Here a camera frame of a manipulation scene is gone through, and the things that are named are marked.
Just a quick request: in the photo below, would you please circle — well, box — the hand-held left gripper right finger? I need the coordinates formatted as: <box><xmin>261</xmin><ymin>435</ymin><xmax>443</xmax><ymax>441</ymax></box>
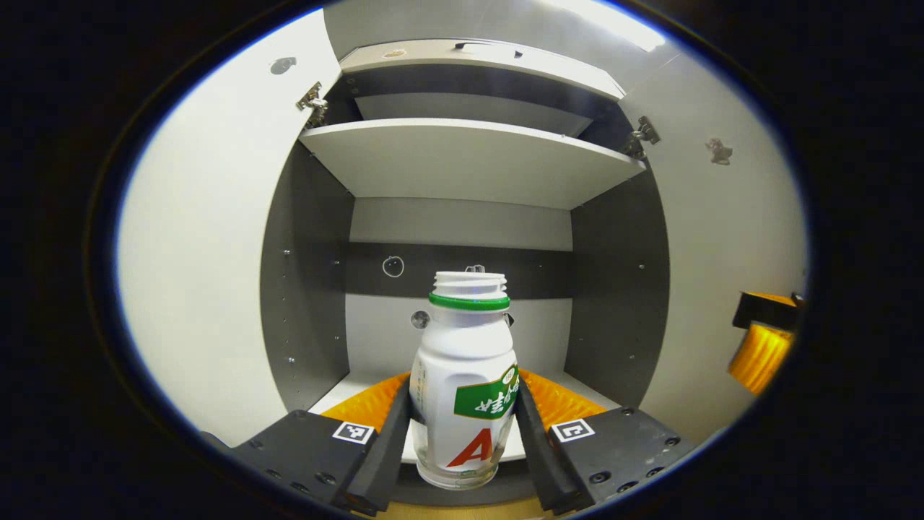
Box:
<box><xmin>513</xmin><ymin>368</ymin><xmax>697</xmax><ymax>516</ymax></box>

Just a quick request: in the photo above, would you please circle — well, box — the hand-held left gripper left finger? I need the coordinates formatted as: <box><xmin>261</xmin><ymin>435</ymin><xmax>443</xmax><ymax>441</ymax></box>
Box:
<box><xmin>230</xmin><ymin>370</ymin><xmax>414</xmax><ymax>516</ymax></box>

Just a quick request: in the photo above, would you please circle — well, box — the white cabinet door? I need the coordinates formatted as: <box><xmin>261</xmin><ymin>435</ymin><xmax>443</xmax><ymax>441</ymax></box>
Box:
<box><xmin>115</xmin><ymin>7</ymin><xmax>344</xmax><ymax>449</ymax></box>
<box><xmin>617</xmin><ymin>51</ymin><xmax>809</xmax><ymax>445</ymax></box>

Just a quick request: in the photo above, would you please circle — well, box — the white plastic bottle green label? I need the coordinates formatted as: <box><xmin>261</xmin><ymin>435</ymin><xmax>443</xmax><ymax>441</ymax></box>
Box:
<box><xmin>409</xmin><ymin>271</ymin><xmax>520</xmax><ymax>490</ymax></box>

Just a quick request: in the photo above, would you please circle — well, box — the grey and white cabinet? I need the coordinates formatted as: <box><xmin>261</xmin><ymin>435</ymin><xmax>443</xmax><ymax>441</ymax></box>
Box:
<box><xmin>260</xmin><ymin>38</ymin><xmax>671</xmax><ymax>506</ymax></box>

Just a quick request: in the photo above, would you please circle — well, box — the metal door hinge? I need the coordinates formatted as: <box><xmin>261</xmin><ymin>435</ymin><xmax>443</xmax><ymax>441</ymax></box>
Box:
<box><xmin>624</xmin><ymin>116</ymin><xmax>661</xmax><ymax>160</ymax></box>
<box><xmin>296</xmin><ymin>82</ymin><xmax>329</xmax><ymax>131</ymax></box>

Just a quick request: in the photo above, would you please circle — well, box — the white cabinet shelf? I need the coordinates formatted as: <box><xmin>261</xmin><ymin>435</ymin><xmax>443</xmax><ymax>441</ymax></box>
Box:
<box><xmin>298</xmin><ymin>118</ymin><xmax>647</xmax><ymax>210</ymax></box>

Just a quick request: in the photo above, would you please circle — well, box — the white cabinet drawer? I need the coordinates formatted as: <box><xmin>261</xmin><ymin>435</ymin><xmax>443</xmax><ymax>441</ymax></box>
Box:
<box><xmin>339</xmin><ymin>40</ymin><xmax>625</xmax><ymax>102</ymax></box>

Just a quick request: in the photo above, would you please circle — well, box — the long ceiling light panel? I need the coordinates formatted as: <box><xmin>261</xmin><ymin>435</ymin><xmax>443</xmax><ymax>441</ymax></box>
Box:
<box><xmin>556</xmin><ymin>0</ymin><xmax>666</xmax><ymax>53</ymax></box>

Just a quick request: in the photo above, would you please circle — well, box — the black drawer handle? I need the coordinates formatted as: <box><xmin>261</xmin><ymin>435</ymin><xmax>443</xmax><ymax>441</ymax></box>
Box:
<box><xmin>453</xmin><ymin>41</ymin><xmax>524</xmax><ymax>59</ymax></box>

